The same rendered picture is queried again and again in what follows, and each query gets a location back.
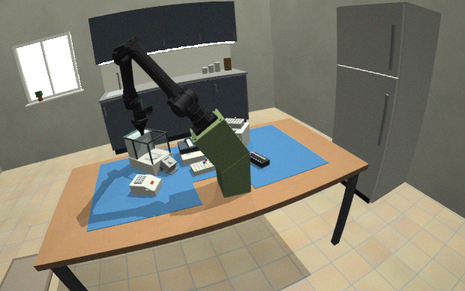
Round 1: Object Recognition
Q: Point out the white block with rows of round holes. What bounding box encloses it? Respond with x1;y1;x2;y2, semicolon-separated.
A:
129;175;163;196

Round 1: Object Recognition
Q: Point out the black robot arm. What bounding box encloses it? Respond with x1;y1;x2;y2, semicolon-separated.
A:
112;36;218;136

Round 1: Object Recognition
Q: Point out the blue bench mat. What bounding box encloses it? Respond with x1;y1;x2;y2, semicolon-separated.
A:
86;124;328;232

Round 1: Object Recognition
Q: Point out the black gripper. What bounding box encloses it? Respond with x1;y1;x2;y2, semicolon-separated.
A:
131;110;148;134

